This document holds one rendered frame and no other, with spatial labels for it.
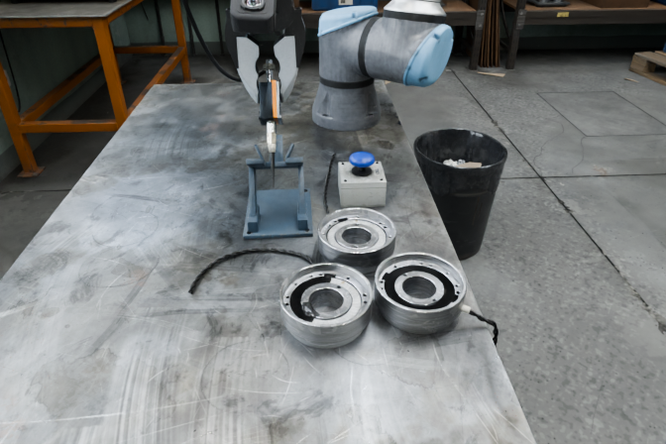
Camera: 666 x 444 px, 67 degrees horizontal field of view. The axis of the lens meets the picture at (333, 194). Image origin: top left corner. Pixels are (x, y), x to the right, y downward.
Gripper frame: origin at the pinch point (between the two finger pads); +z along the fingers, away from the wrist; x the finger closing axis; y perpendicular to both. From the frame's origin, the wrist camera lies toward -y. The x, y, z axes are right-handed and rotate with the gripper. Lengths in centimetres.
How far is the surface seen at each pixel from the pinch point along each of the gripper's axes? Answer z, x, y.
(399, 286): 15.6, -14.8, -20.0
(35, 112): 87, 132, 183
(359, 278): 15.2, -10.1, -18.8
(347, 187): 16.4, -10.7, 2.0
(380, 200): 18.8, -15.9, 1.8
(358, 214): 16.5, -11.7, -4.6
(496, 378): 17.8, -22.9, -31.3
